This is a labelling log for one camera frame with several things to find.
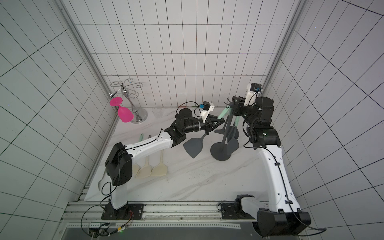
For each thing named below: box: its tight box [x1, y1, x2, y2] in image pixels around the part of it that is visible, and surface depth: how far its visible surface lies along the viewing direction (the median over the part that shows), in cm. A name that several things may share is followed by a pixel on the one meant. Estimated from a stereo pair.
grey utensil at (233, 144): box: [227, 115, 241, 155], surface depth 82 cm
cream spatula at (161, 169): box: [151, 149, 168, 177], surface depth 87 cm
